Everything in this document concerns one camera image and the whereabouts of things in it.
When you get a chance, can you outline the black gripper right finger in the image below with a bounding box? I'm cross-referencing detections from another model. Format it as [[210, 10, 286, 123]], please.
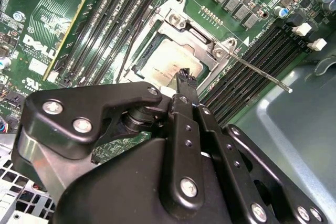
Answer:
[[188, 69, 329, 224]]

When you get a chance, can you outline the silver CPU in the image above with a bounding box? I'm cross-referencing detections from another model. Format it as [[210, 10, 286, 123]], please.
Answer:
[[135, 37, 207, 88]]

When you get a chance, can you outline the metal socket cover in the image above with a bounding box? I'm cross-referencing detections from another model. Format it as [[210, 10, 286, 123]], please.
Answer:
[[125, 20, 229, 96]]

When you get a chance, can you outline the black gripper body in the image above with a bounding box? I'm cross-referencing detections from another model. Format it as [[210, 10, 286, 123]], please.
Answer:
[[52, 137, 237, 224]]

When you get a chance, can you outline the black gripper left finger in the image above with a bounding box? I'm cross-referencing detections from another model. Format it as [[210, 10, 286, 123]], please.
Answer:
[[12, 68, 206, 213]]

